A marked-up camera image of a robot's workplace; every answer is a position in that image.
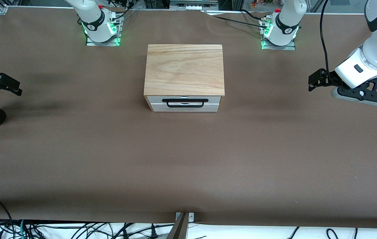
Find colourful background item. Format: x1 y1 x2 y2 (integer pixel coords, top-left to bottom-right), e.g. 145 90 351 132
250 0 277 9

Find white-fronted wooden drawer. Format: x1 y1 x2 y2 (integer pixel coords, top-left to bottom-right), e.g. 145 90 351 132
148 96 222 104

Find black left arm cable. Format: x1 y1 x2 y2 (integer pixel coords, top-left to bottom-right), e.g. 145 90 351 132
320 0 333 83

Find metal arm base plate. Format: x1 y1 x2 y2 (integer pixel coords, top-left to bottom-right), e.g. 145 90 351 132
85 15 123 46
261 18 296 51

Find black cable across cover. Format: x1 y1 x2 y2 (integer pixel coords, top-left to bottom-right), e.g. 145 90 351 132
203 10 270 29

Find metal table edge bracket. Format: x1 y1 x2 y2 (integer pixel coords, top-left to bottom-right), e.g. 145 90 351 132
175 212 195 222

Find brown table cover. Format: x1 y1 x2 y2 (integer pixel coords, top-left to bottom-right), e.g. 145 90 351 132
0 7 377 229

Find black base cable bundle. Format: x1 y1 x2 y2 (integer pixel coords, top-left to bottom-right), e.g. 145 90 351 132
110 0 140 24

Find black tangled floor cables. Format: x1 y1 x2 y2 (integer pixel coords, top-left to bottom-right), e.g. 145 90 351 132
26 222 175 239

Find grey background box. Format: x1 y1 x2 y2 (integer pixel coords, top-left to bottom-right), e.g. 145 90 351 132
169 0 219 10

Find wooden drawer cabinet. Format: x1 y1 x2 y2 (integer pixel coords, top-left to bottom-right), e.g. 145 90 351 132
144 44 225 112

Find black drawer handle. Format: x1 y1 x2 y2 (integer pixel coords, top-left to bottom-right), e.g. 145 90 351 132
162 98 209 108

